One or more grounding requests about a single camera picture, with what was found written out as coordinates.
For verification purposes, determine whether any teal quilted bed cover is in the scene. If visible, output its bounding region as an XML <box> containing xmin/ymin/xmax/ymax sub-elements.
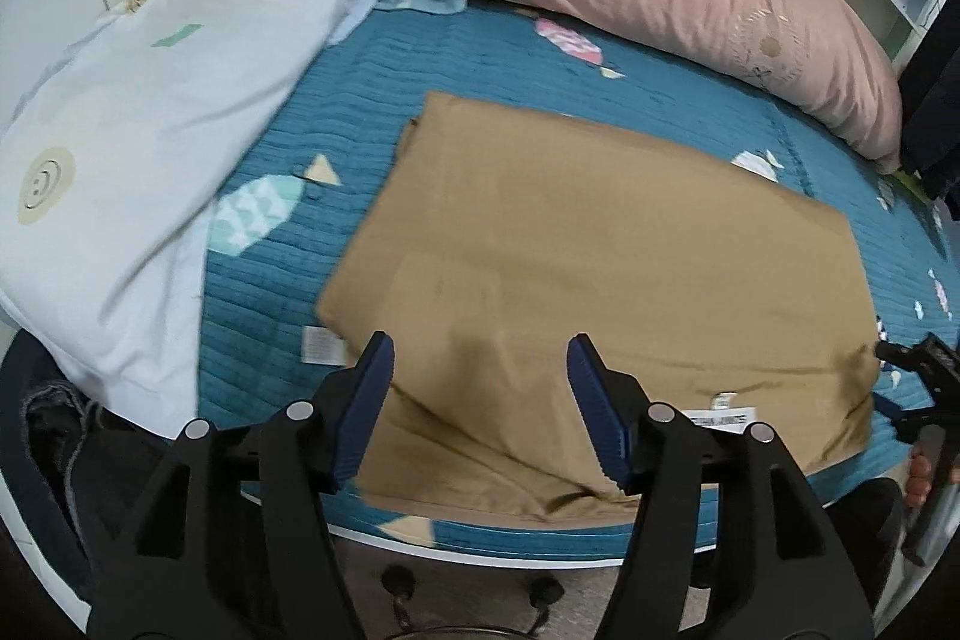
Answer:
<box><xmin>196</xmin><ymin>0</ymin><xmax>953</xmax><ymax>570</ymax></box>

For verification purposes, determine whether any white printed pillow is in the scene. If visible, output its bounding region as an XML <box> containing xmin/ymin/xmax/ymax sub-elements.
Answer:
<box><xmin>0</xmin><ymin>0</ymin><xmax>391</xmax><ymax>438</ymax></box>

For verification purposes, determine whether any person's leg in dark trousers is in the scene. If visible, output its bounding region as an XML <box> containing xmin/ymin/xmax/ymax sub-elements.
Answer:
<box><xmin>821</xmin><ymin>479</ymin><xmax>905</xmax><ymax>618</ymax></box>

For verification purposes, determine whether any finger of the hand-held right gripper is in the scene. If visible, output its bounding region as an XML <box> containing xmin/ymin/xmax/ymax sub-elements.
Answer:
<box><xmin>874</xmin><ymin>332</ymin><xmax>960</xmax><ymax>386</ymax></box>
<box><xmin>870</xmin><ymin>392</ymin><xmax>960</xmax><ymax>447</ymax></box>

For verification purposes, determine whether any tan shirt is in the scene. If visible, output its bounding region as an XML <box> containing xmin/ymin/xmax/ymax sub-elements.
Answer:
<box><xmin>315</xmin><ymin>91</ymin><xmax>882</xmax><ymax>528</ymax></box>

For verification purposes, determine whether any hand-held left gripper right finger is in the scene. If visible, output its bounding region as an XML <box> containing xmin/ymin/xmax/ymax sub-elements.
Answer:
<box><xmin>566</xmin><ymin>334</ymin><xmax>877</xmax><ymax>640</ymax></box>

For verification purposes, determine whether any person's right hand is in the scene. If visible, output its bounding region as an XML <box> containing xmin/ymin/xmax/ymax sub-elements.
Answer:
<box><xmin>905</xmin><ymin>452</ymin><xmax>936</xmax><ymax>511</ymax></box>

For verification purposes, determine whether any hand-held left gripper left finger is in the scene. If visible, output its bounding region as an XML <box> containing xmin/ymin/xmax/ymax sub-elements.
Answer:
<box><xmin>86</xmin><ymin>331</ymin><xmax>396</xmax><ymax>640</ymax></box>

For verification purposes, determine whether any mint bunk bed frame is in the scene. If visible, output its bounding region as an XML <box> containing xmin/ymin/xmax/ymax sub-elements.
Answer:
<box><xmin>330</xmin><ymin>520</ymin><xmax>627</xmax><ymax>571</ymax></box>

